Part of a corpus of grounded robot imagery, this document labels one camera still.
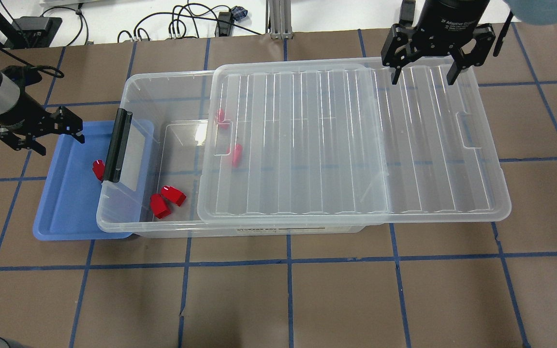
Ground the red block in box front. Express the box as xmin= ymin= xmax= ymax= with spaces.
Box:
xmin=150 ymin=193 xmax=172 ymax=219

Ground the clear plastic storage box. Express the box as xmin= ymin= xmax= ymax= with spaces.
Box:
xmin=96 ymin=58 xmax=391 ymax=237

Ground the black box handle latch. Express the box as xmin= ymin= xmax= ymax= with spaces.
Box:
xmin=103 ymin=108 xmax=132 ymax=183

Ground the blue plastic tray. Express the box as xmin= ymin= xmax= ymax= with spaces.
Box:
xmin=33 ymin=120 xmax=158 ymax=241

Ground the aluminium frame post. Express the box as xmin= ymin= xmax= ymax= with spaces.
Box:
xmin=266 ymin=0 xmax=293 ymax=40

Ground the red block under lid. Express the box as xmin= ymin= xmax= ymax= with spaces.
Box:
xmin=231 ymin=143 xmax=243 ymax=168

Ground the black power adapter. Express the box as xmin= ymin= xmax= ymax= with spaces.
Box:
xmin=215 ymin=12 xmax=235 ymax=37

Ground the red block at box back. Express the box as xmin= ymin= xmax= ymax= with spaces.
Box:
xmin=215 ymin=108 xmax=230 ymax=130

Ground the red block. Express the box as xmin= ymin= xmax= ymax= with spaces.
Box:
xmin=161 ymin=185 xmax=187 ymax=207
xmin=150 ymin=193 xmax=172 ymax=219
xmin=91 ymin=160 xmax=106 ymax=182
xmin=215 ymin=108 xmax=230 ymax=130
xmin=231 ymin=143 xmax=243 ymax=168

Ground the clear plastic box lid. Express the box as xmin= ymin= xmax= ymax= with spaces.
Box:
xmin=197 ymin=58 xmax=512 ymax=228

